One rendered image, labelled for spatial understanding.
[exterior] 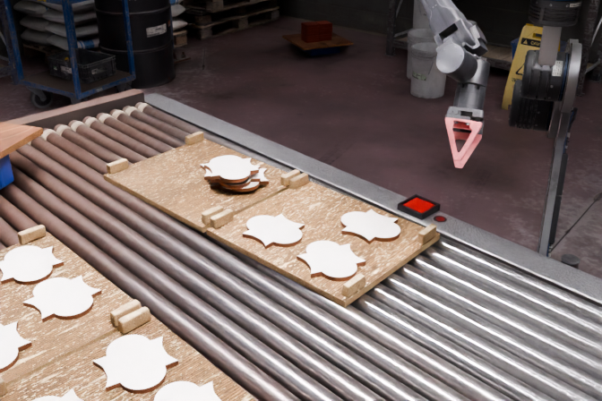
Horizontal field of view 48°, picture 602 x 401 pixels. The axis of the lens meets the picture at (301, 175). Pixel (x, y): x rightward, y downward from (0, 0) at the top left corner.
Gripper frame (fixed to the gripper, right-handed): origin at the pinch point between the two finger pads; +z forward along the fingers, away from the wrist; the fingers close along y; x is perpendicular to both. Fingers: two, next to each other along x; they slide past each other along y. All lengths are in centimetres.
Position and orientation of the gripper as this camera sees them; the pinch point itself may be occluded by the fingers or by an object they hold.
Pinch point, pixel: (458, 159)
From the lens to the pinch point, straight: 133.8
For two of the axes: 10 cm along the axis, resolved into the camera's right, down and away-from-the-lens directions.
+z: -1.9, 9.8, -0.9
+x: 9.5, 1.6, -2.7
